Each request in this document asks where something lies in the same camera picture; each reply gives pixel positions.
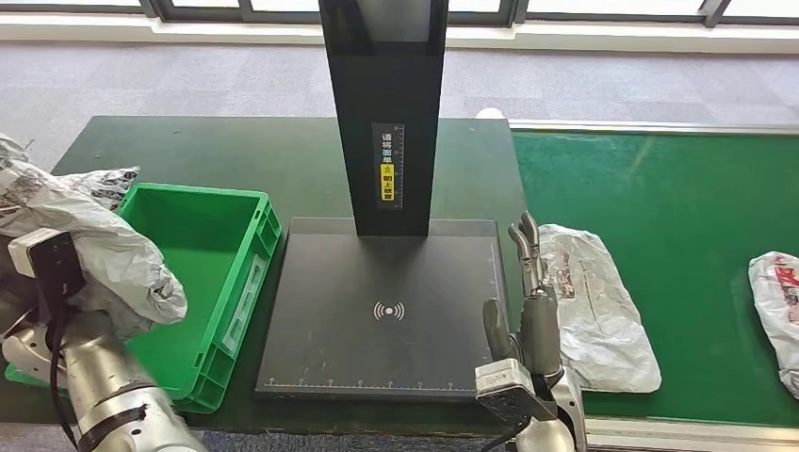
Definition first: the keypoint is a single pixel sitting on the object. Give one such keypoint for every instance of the grey parcel bag brown stains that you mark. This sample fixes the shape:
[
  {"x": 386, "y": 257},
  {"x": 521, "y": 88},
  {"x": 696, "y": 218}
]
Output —
[{"x": 593, "y": 324}]

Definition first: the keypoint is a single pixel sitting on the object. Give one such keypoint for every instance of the white window sill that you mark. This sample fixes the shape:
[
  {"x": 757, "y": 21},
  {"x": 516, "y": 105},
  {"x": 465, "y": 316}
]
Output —
[{"x": 562, "y": 38}]

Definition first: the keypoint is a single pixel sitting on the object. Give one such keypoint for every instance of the dark window frame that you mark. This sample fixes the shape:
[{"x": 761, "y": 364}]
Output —
[{"x": 187, "y": 15}]

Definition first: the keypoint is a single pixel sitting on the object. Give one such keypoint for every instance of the white round cap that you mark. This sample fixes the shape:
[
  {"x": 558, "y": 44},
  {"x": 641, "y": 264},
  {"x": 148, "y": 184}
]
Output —
[{"x": 491, "y": 115}]

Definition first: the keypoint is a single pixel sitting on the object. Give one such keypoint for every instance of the green plastic crate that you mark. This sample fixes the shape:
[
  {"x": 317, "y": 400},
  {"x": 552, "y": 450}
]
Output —
[{"x": 206, "y": 249}]

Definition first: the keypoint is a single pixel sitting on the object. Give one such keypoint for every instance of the grey parcel bag red logo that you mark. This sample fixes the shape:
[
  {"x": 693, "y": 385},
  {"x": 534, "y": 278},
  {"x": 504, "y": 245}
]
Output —
[
  {"x": 780, "y": 312},
  {"x": 112, "y": 249}
]

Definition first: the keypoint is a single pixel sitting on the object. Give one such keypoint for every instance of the dark green table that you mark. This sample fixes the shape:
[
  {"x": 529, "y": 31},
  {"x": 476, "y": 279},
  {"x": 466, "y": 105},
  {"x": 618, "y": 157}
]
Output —
[{"x": 249, "y": 156}]

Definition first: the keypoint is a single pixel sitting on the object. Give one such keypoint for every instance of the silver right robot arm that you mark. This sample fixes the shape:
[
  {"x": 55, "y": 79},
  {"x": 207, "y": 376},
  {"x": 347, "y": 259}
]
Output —
[{"x": 555, "y": 432}]

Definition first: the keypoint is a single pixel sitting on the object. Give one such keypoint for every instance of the aluminium conveyor frame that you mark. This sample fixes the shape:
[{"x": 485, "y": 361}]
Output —
[{"x": 624, "y": 128}]

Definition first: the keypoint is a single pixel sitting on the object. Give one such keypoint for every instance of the black yellow label sticker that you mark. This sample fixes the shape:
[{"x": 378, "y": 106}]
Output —
[{"x": 388, "y": 187}]

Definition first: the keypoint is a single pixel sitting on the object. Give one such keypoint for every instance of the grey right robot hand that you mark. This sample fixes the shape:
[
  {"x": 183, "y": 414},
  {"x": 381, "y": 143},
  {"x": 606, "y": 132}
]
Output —
[{"x": 540, "y": 330}]

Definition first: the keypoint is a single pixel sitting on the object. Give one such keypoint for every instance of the green conveyor belt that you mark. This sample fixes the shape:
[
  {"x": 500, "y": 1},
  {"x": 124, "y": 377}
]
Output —
[{"x": 686, "y": 218}]

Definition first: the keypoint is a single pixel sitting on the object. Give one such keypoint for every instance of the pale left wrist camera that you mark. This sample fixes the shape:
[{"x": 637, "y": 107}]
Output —
[{"x": 56, "y": 262}]

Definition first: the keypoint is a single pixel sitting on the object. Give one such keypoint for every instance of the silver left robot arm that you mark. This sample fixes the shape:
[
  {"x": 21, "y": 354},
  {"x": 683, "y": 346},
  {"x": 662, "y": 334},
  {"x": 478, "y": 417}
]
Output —
[{"x": 106, "y": 374}]

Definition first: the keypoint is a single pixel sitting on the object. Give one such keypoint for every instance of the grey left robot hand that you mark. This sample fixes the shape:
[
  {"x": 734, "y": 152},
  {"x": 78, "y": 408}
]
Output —
[{"x": 19, "y": 306}]

